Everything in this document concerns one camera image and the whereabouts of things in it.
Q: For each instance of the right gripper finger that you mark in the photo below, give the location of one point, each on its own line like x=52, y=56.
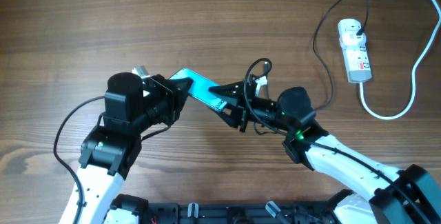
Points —
x=233, y=116
x=231, y=93

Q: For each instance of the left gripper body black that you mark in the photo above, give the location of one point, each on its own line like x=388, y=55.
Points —
x=171, y=98

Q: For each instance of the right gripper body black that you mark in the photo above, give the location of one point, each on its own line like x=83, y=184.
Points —
x=243, y=105

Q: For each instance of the Galaxy S25 smartphone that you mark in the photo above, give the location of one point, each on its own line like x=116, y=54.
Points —
x=200, y=89

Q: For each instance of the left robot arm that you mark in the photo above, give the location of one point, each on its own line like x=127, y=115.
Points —
x=132, y=105

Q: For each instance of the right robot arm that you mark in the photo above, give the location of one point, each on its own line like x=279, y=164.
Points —
x=378, y=193

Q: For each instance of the white power strip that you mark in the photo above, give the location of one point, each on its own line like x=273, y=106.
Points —
x=354, y=51

